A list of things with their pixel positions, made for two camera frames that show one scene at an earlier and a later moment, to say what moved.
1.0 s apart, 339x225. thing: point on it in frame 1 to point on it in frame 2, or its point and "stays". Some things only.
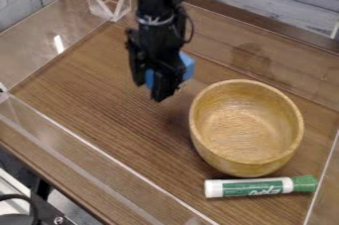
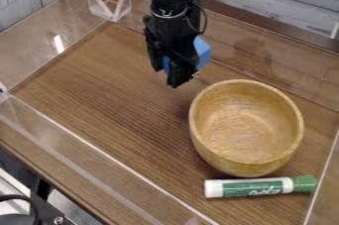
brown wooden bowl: [246, 125] stays
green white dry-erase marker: [260, 185] stays
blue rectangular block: [190, 64] to [203, 53]
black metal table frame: [44, 213] stays
